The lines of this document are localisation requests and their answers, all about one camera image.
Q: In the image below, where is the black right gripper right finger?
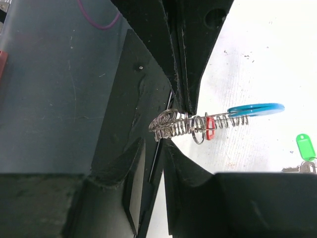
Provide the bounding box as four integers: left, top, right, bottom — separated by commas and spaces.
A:
163, 140, 317, 238

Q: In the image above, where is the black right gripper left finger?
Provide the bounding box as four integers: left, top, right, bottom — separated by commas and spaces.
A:
0, 138, 145, 238

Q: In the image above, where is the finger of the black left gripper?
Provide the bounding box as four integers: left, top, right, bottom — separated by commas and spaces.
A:
112, 0, 185, 109
164, 0, 233, 116

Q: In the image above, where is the metal key organizer blue handle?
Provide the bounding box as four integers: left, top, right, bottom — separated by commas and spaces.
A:
149, 103, 285, 145

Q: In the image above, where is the red key tag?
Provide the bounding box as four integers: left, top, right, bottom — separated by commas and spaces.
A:
206, 117, 215, 140

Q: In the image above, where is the silver key on green tag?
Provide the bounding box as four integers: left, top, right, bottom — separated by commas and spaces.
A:
282, 157, 317, 175

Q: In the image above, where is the green key tag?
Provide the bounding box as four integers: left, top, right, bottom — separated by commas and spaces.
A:
296, 134, 316, 162

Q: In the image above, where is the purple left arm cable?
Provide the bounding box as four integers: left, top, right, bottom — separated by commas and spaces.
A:
76, 0, 122, 30

